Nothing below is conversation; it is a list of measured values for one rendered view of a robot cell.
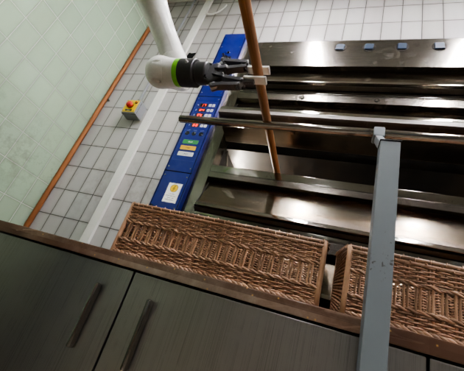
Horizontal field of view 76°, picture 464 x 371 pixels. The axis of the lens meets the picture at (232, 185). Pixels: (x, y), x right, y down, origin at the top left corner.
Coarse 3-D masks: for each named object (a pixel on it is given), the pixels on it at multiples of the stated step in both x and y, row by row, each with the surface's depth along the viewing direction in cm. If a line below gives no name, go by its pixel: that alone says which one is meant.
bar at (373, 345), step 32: (256, 128) 108; (288, 128) 103; (320, 128) 99; (352, 128) 96; (384, 128) 92; (384, 160) 63; (384, 192) 60; (384, 224) 57; (384, 256) 54; (384, 288) 52; (384, 320) 50; (384, 352) 47
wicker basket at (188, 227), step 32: (128, 224) 85; (160, 224) 81; (192, 224) 79; (224, 224) 77; (160, 256) 76; (192, 256) 74; (224, 256) 73; (256, 256) 115; (288, 256) 69; (320, 256) 67; (256, 288) 67; (288, 288) 65; (320, 288) 64
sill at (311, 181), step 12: (216, 168) 148; (228, 168) 146; (288, 180) 135; (300, 180) 133; (312, 180) 132; (324, 180) 131; (372, 192) 123; (408, 192) 119; (420, 192) 118; (456, 204) 113
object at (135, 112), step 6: (126, 102) 178; (138, 102) 175; (126, 108) 175; (132, 108) 174; (138, 108) 175; (144, 108) 180; (126, 114) 175; (132, 114) 174; (138, 114) 175; (138, 120) 177
